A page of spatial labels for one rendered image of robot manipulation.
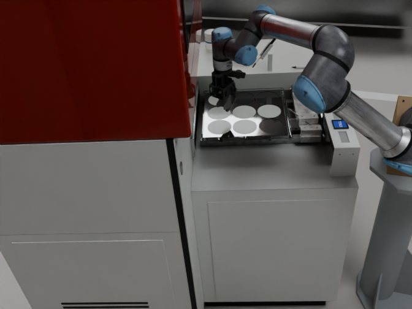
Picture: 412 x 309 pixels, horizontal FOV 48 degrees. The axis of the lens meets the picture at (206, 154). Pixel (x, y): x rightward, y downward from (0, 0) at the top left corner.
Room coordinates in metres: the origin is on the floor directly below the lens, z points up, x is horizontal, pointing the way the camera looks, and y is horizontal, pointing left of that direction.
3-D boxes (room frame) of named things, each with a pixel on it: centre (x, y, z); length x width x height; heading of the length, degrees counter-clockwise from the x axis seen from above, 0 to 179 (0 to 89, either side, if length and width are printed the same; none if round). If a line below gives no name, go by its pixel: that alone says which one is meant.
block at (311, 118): (1.56, -0.44, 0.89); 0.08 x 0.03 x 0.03; 85
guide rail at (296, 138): (1.52, -0.23, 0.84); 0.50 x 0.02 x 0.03; 85
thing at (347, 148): (1.54, -0.54, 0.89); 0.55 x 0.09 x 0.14; 175
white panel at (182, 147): (1.47, 0.06, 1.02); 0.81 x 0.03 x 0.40; 175
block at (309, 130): (1.48, -0.43, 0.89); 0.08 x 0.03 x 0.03; 85
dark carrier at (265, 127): (1.64, -0.18, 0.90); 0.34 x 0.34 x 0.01; 85
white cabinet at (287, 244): (1.71, -0.29, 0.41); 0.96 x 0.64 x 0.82; 175
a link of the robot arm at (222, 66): (1.58, -0.10, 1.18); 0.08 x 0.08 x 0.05
